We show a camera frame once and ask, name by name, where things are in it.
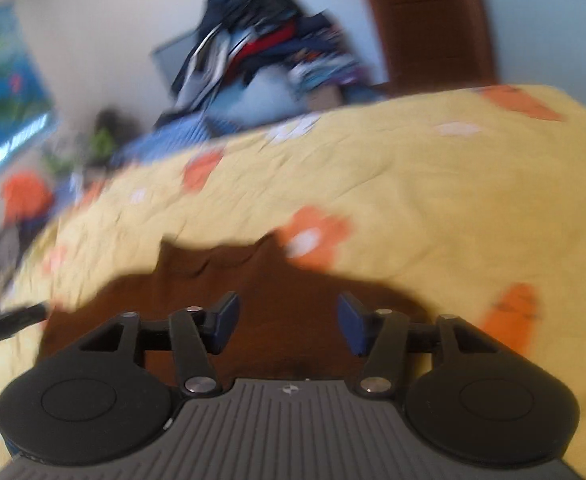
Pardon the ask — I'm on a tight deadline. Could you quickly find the brown garment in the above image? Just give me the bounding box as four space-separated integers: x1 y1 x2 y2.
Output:
38 235 436 382

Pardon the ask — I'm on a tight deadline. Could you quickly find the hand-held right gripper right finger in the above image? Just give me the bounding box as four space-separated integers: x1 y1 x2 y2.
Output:
337 291 500 401

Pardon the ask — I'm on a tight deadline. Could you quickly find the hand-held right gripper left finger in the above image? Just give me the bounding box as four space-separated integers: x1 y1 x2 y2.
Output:
78 290 241 399

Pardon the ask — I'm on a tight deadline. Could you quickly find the yellow printed blanket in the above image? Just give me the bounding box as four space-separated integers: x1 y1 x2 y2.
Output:
0 84 586 477

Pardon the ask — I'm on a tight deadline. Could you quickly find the blue striped cloth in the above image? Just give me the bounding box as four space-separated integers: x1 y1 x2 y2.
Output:
109 112 254 167

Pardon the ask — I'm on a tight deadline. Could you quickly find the green and black object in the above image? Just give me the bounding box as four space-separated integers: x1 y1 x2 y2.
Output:
89 109 135 162

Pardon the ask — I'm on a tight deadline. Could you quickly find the light blue cloth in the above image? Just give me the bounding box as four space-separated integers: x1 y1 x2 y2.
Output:
207 67 300 132

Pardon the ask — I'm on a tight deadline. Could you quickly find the pile of dark clothes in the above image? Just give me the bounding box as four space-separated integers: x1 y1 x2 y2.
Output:
172 0 375 113

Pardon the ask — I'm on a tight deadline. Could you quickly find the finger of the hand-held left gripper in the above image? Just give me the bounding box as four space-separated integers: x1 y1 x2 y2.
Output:
0 302 50 347

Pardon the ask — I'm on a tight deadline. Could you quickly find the brown wooden door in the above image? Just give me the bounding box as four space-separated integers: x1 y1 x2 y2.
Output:
353 0 502 97

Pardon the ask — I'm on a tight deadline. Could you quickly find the wall poster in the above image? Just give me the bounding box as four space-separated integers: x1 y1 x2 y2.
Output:
0 2 58 192

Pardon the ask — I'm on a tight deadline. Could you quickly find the grey flat board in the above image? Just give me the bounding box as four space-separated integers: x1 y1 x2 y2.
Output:
152 30 210 107

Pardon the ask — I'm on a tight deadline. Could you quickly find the orange cloth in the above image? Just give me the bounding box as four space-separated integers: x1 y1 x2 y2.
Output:
0 170 55 222

